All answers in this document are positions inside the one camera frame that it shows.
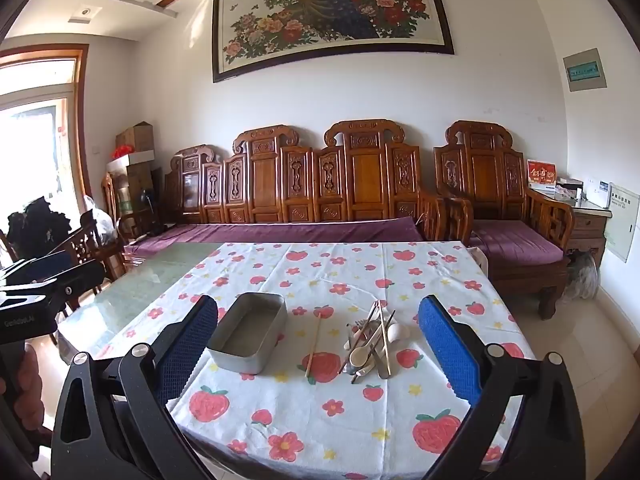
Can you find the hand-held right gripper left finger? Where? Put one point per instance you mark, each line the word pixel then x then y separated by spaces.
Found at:
pixel 190 345

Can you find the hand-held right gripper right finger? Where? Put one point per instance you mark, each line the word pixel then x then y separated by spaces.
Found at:
pixel 447 345

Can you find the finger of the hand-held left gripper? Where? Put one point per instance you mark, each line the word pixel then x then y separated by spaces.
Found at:
pixel 80 280
pixel 47 266

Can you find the large white plastic spoon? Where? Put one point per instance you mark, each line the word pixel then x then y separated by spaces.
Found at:
pixel 400 332

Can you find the rectangular metal tray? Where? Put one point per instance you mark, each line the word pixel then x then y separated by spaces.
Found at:
pixel 250 332

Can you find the wooden chopstick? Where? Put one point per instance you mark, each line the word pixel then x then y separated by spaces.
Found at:
pixel 314 345
pixel 384 325
pixel 367 321

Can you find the metal spoon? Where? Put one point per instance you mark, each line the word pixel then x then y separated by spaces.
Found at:
pixel 383 370

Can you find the pile of spoons and chopsticks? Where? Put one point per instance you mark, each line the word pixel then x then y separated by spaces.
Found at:
pixel 361 369

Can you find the person's left hand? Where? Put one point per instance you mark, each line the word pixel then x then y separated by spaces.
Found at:
pixel 31 375

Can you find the carved wooden chair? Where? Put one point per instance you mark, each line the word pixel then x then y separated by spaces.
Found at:
pixel 85 247

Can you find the black clothes pile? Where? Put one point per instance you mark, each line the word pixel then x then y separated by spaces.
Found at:
pixel 37 225

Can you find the clear plastic bag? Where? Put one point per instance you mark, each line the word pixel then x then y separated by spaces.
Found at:
pixel 102 222

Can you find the purple armchair cushion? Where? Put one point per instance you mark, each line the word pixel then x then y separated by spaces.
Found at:
pixel 515 242

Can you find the strawberry print tablecloth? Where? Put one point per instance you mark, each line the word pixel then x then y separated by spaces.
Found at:
pixel 350 270

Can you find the white flat box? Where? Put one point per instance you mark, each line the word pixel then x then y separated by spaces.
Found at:
pixel 132 160

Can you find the red artificial flowers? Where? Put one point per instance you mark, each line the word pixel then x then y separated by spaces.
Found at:
pixel 122 151

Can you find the purple sofa cushion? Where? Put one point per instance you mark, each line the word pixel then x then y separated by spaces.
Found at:
pixel 280 232

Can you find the brown cardboard box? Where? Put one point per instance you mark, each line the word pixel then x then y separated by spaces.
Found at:
pixel 135 137

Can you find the grey crumpled plastic bag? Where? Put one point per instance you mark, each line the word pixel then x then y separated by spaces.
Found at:
pixel 584 275

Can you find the carved wooden armchair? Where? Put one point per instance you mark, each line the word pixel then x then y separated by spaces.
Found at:
pixel 482 170

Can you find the wooden side table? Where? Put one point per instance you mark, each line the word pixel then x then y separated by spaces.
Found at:
pixel 587 230

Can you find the carved wooden sofa bench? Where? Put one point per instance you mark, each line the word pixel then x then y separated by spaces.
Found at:
pixel 365 175

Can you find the red standing card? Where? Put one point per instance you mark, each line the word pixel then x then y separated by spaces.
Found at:
pixel 542 174

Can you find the white box device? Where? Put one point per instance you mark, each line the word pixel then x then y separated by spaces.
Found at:
pixel 598 194

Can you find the ceiling light fixture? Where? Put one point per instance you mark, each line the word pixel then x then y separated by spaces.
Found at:
pixel 85 14

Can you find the framed peacock flower painting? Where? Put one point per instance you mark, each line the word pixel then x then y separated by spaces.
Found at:
pixel 330 10

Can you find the wooden door frame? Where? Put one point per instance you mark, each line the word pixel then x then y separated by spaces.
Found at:
pixel 82 125

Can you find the white wall panel cover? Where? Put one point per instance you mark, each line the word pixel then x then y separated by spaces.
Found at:
pixel 619 230

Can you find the grey electrical wall panel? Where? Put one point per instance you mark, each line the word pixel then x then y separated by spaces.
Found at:
pixel 585 71

